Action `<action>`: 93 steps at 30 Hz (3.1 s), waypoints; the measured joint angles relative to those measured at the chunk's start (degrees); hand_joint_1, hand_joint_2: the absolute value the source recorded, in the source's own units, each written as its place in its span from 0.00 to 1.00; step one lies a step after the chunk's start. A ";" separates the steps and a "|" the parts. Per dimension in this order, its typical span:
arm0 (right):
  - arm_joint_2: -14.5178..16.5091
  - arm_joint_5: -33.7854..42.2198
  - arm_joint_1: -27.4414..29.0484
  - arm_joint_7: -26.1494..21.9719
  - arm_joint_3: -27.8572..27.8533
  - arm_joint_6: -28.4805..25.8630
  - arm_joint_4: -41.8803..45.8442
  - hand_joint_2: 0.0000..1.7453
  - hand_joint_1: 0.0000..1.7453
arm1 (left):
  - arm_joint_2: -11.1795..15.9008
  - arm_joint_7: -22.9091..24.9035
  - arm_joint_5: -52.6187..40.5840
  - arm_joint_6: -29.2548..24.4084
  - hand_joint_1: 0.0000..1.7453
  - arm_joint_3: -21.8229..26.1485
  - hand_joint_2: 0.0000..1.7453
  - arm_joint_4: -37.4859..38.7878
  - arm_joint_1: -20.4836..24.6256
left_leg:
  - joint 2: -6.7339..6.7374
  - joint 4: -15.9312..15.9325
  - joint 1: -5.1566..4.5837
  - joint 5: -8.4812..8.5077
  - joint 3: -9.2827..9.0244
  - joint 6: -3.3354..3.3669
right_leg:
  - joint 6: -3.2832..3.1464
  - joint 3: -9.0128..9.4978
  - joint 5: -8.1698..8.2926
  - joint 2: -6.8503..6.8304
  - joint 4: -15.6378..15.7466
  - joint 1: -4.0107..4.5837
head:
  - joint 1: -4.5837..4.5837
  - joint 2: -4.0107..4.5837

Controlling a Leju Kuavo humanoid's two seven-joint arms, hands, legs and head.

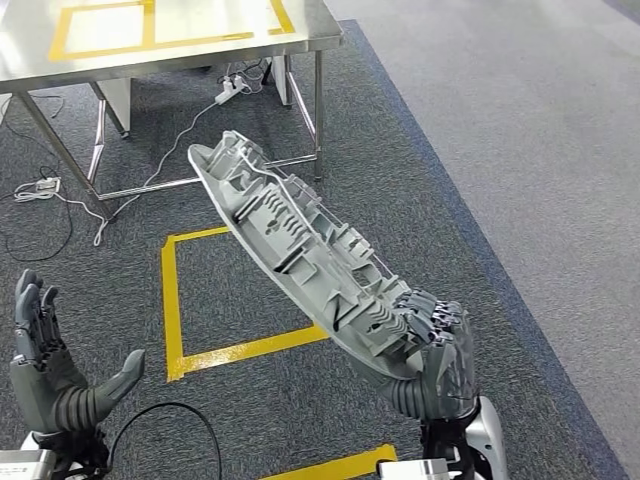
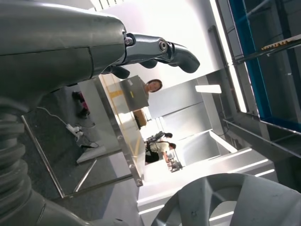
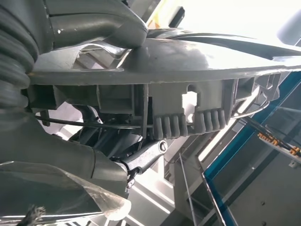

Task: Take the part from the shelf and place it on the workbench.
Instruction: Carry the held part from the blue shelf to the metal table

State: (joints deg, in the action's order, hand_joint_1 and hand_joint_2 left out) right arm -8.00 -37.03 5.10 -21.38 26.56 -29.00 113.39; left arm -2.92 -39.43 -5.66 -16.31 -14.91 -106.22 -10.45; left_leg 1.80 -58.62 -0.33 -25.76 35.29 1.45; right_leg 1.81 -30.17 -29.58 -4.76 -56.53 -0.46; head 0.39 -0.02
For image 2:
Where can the person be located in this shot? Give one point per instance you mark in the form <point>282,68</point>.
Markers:
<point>154,85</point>
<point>160,146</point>
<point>168,135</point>

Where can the cardboard box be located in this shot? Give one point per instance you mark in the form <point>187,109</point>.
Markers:
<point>139,118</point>

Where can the steel workbench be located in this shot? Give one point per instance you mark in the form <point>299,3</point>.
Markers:
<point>127,137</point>

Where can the white power strip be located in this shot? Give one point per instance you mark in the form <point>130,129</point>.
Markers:
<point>75,131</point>

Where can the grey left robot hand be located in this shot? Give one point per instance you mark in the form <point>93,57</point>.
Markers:
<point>59,40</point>

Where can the blue metal shelf rack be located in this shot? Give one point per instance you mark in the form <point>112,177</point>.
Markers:
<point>261,103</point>

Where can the ceiling light strip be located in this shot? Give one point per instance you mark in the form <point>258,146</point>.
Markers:
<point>208,89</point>
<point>231,68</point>

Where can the grey laptop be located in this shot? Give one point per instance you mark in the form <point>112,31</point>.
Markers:
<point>133,93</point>

